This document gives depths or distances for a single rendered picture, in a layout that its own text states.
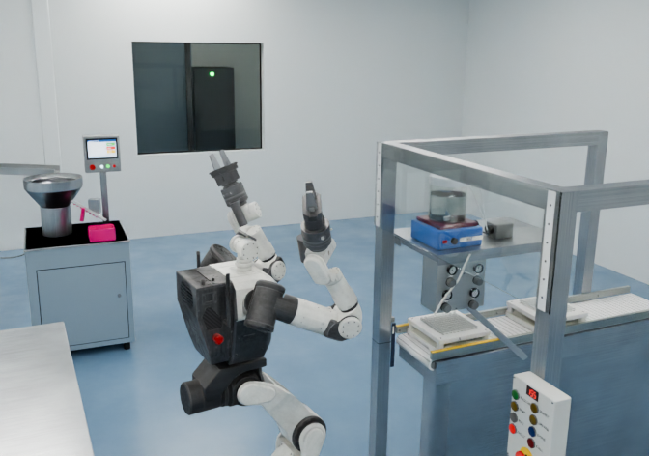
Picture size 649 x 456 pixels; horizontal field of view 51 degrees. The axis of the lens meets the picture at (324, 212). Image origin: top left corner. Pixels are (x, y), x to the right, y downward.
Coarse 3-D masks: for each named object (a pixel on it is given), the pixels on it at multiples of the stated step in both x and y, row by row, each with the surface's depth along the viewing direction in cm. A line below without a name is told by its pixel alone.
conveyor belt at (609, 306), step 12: (588, 300) 329; (600, 300) 329; (612, 300) 329; (624, 300) 329; (636, 300) 330; (648, 300) 330; (588, 312) 314; (600, 312) 315; (612, 312) 315; (624, 312) 315; (480, 324) 300; (504, 324) 300; (516, 324) 300; (408, 336) 286; (492, 336) 287; (408, 348) 280; (420, 348) 275; (420, 360) 271; (432, 360) 266
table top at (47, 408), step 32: (0, 352) 259; (32, 352) 260; (64, 352) 260; (0, 384) 235; (32, 384) 236; (64, 384) 236; (0, 416) 215; (32, 416) 215; (64, 416) 215; (0, 448) 198; (32, 448) 198; (64, 448) 199
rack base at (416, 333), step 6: (408, 330) 288; (414, 330) 286; (414, 336) 283; (420, 336) 280; (426, 336) 280; (426, 342) 275; (432, 342) 275; (462, 342) 275; (468, 342) 275; (432, 348) 271
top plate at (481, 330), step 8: (456, 312) 294; (408, 320) 287; (416, 320) 285; (472, 320) 286; (424, 328) 276; (432, 328) 276; (480, 328) 277; (432, 336) 270; (440, 336) 269; (448, 336) 269; (456, 336) 269; (464, 336) 270; (472, 336) 272; (480, 336) 274; (440, 344) 266
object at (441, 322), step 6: (426, 318) 284; (432, 318) 285; (438, 318) 286; (444, 318) 285; (450, 318) 285; (456, 318) 286; (438, 324) 280; (444, 324) 279; (450, 324) 279; (456, 324) 280; (462, 324) 279; (468, 324) 280; (444, 330) 273
